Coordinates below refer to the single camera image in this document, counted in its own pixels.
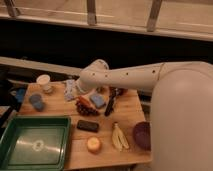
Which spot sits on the orange red pepper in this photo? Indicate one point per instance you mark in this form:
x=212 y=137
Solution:
x=84 y=101

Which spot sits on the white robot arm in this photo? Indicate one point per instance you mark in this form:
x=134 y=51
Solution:
x=181 y=108

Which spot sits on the red bowl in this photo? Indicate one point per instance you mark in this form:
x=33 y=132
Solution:
x=117 y=91

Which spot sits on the purple bowl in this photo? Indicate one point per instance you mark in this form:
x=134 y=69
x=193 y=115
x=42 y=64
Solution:
x=141 y=135

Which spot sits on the small metal cup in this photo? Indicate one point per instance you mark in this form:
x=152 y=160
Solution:
x=99 y=89

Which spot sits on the blue sponge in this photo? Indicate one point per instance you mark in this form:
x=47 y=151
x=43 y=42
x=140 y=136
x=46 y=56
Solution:
x=97 y=100

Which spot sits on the dark grape bunch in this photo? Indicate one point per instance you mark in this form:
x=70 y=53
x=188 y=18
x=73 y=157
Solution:
x=85 y=110

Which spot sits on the wooden board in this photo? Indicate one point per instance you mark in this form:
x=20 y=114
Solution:
x=127 y=112

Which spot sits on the black rectangular block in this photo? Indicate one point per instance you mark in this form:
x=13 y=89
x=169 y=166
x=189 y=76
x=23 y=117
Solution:
x=88 y=126

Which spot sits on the yellow round toy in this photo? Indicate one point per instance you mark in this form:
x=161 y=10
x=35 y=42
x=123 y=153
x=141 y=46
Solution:
x=93 y=145

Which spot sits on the white cup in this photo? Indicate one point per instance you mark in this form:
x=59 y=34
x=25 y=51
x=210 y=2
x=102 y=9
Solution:
x=44 y=82

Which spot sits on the blue cup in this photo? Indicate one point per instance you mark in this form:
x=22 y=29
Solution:
x=36 y=101

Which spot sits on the green plastic tray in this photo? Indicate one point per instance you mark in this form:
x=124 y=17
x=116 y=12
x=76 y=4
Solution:
x=34 y=144

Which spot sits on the black handled utensil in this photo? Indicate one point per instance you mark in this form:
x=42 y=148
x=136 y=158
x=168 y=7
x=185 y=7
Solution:
x=110 y=104

